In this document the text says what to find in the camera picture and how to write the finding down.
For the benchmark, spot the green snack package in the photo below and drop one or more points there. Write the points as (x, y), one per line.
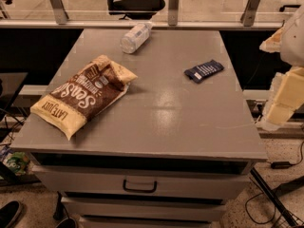
(16, 162)

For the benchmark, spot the blue rxbar wrapper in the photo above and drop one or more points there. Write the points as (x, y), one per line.
(201, 72)

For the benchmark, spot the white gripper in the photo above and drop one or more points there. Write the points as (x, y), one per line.
(294, 43)

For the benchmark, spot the grey drawer cabinet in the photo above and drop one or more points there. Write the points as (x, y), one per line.
(197, 141)

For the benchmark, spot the brown and yellow chip bag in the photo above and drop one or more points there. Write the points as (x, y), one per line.
(83, 96)

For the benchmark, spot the clear plastic water bottle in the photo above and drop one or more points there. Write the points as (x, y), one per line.
(133, 39)

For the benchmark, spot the black drawer handle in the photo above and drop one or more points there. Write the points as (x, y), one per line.
(140, 187)

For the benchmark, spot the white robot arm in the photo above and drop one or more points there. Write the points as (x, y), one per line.
(292, 48)

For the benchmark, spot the black office chair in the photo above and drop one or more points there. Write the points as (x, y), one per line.
(135, 9)

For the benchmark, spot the black shoe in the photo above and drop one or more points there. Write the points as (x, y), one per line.
(10, 213)
(67, 223)

